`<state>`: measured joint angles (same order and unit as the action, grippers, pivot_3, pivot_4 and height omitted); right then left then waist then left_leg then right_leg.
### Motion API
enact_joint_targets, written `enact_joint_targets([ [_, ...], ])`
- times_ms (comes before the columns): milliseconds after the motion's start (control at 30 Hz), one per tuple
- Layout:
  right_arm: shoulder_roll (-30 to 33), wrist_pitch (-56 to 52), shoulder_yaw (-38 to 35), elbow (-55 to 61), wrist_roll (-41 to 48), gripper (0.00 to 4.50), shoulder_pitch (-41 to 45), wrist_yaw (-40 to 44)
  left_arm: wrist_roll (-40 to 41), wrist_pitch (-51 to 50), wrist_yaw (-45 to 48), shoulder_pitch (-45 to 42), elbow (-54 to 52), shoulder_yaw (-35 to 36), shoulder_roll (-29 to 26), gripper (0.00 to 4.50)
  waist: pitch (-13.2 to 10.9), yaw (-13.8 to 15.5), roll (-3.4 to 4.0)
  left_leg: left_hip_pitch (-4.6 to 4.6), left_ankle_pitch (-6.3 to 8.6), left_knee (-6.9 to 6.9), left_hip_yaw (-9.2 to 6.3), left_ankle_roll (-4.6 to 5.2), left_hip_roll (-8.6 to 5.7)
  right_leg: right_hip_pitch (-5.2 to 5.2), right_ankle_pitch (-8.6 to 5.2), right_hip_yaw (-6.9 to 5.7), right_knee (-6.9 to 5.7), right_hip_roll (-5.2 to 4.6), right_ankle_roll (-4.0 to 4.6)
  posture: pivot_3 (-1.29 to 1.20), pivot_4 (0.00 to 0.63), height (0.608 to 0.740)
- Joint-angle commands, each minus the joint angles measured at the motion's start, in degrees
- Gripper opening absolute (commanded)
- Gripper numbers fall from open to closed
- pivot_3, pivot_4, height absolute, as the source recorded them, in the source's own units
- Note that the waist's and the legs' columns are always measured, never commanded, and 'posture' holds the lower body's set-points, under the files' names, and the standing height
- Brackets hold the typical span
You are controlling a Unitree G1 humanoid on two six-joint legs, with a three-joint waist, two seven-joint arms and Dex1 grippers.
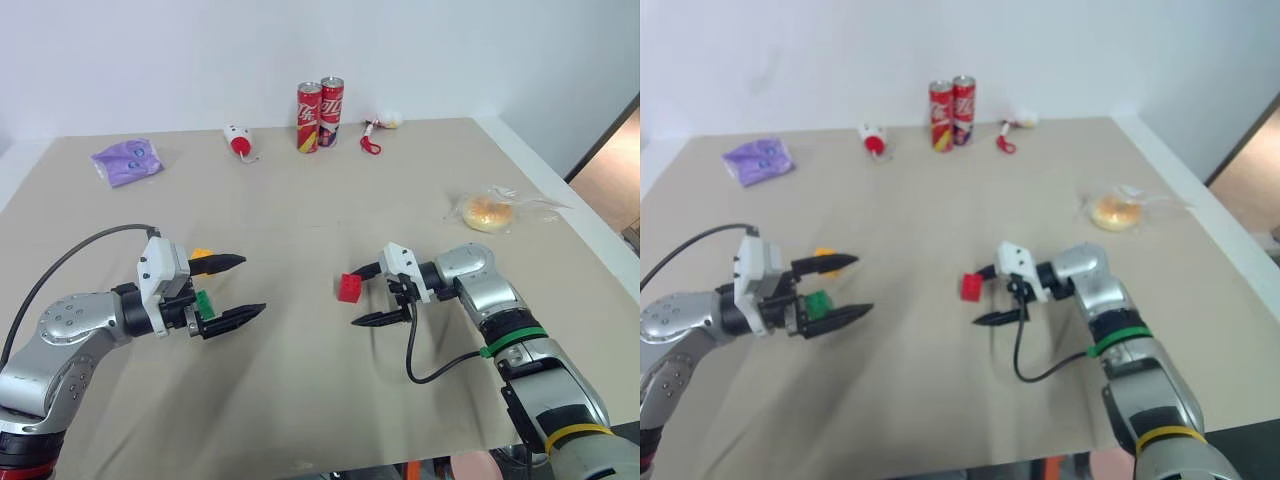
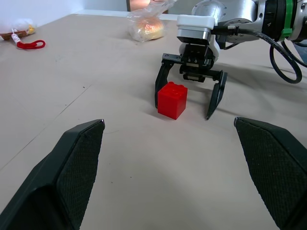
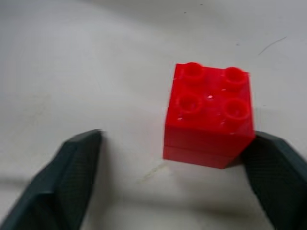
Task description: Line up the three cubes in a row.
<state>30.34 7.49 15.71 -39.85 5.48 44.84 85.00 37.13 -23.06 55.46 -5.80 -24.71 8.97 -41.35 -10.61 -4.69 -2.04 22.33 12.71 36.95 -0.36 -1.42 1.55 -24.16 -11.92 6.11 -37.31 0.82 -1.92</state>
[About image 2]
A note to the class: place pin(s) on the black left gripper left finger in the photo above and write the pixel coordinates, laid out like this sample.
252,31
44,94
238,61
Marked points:
60,182

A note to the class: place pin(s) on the red building block cube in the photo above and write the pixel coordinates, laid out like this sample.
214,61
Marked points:
171,103

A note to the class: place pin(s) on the bread roll in plastic bag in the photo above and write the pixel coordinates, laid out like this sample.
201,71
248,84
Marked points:
148,27

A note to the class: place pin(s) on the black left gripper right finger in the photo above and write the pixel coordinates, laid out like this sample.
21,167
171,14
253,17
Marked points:
275,167

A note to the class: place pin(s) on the clear bag with snack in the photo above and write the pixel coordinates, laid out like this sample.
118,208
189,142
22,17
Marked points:
21,25

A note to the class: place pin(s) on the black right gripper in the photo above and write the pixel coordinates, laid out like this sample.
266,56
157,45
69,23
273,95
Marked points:
195,54

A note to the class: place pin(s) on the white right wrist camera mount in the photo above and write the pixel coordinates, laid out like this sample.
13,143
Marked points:
195,21

